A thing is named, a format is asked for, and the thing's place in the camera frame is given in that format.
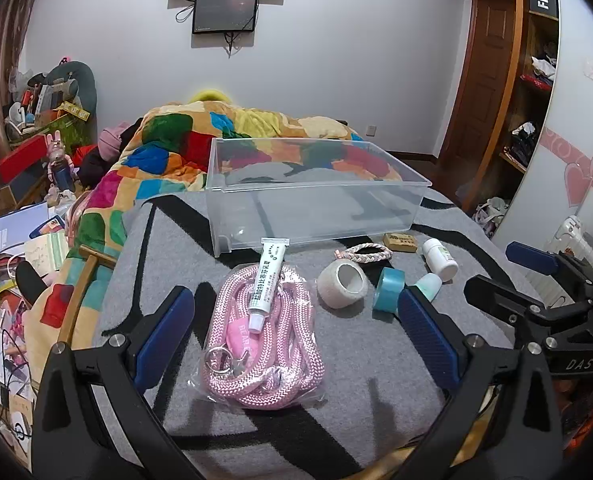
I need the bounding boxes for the small brown box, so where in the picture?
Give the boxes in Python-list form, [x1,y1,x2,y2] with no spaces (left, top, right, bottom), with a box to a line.
[381,232,418,251]

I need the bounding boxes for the red flat box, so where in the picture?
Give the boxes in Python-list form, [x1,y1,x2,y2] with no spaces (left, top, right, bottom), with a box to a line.
[0,133,48,184]

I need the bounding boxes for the wooden wardrobe shelf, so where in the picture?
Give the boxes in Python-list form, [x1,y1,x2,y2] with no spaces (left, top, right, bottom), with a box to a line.
[473,0,563,211]

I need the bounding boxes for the clear plastic storage box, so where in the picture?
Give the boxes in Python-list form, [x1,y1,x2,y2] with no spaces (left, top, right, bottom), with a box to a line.
[205,137,433,259]

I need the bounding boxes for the wooden stick tool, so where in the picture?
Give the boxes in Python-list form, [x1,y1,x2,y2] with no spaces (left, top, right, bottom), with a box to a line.
[56,244,118,346]

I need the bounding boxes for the white tape roll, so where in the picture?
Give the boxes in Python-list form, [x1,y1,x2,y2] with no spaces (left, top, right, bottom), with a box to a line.
[317,258,367,313]

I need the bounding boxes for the pink rope in plastic bag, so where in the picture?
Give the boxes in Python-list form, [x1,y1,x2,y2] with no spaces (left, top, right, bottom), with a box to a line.
[188,260,330,412]

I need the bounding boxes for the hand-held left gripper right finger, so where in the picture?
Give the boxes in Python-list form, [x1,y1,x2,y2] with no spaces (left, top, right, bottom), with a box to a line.
[397,286,563,480]

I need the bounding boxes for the blue white booklet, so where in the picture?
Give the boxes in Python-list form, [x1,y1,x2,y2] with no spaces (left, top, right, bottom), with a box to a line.
[0,203,50,257]

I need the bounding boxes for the brown wooden door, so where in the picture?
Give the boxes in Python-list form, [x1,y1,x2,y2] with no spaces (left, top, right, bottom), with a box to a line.
[445,0,521,167]

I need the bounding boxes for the folded clothes on shelf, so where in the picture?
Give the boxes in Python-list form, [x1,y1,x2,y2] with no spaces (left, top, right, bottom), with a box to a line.
[520,51,559,92]

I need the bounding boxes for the dark clothes on shelf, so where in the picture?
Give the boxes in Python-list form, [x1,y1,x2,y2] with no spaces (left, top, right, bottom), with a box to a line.
[507,121,538,163]

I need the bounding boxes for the small black wall monitor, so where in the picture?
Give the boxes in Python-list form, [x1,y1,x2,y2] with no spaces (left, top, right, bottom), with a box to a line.
[192,0,260,35]

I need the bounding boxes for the colourful patchwork blanket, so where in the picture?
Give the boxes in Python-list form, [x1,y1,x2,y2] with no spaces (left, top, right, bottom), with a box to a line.
[26,100,403,373]

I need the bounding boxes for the pink knitted hat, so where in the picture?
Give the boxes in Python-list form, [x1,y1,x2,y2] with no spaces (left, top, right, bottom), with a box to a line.
[98,120,131,162]

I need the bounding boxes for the pink bunny toy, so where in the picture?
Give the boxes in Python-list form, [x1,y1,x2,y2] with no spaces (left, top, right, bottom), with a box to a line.
[45,130,78,194]

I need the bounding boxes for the grey black patterned blanket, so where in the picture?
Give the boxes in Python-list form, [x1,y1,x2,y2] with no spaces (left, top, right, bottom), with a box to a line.
[91,189,527,480]

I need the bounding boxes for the small mint green bottle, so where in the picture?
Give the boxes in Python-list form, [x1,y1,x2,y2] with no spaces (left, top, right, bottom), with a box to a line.
[413,273,443,304]

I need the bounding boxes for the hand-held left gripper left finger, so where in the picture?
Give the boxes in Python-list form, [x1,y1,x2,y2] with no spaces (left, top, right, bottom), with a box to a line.
[31,285,202,480]

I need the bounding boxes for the white ointment tube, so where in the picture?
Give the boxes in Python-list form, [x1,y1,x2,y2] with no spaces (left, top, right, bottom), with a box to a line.
[249,237,288,334]

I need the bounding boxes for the white appliance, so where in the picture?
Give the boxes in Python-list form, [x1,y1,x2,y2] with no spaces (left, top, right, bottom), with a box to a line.
[550,214,593,273]

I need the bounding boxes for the blue tape roll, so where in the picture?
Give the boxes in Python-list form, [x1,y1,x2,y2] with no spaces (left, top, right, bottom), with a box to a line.
[373,266,407,317]

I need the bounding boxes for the grey neck pillow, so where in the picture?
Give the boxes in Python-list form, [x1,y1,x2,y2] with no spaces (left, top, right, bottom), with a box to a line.
[45,61,98,117]

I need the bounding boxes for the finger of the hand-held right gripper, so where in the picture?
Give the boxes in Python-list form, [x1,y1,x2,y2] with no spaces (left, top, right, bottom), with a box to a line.
[505,241,593,286]
[463,275,552,333]

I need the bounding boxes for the white pill bottle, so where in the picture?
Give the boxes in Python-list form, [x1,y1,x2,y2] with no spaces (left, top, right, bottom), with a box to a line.
[421,238,460,282]

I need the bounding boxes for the white wardrobe door pink hearts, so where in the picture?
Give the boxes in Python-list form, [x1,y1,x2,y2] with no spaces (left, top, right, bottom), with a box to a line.
[490,0,593,273]

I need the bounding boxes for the pile of papers and clutter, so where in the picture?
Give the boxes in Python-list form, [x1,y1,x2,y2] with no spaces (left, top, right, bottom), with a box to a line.
[0,245,72,471]

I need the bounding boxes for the pink white braided bracelet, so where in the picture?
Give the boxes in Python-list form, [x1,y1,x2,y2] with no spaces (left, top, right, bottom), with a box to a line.
[333,242,393,263]

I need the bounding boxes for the white bag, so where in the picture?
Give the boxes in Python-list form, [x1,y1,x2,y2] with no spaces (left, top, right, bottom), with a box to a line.
[473,196,508,235]

